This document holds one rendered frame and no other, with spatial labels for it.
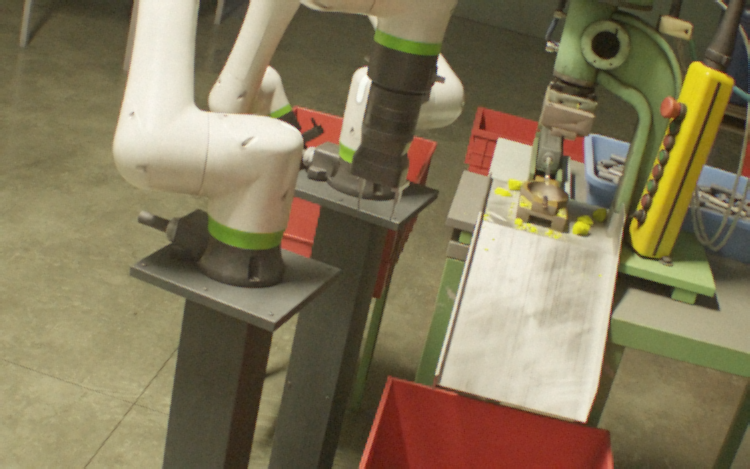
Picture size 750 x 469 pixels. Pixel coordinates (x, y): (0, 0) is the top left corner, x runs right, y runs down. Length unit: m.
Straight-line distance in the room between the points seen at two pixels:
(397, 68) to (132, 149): 0.43
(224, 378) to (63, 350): 1.56
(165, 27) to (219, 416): 0.64
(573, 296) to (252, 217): 0.59
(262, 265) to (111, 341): 1.72
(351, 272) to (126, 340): 1.30
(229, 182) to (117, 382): 1.61
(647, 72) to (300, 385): 1.01
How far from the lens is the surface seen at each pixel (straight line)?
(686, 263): 2.12
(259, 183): 1.68
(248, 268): 1.73
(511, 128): 4.96
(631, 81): 2.06
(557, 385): 1.84
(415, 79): 1.49
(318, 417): 2.44
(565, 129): 2.01
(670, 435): 3.69
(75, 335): 3.43
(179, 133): 1.66
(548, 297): 1.93
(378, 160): 1.54
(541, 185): 2.17
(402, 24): 1.47
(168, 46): 1.71
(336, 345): 2.35
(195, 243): 1.78
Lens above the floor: 1.66
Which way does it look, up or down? 21 degrees down
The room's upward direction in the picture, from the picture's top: 13 degrees clockwise
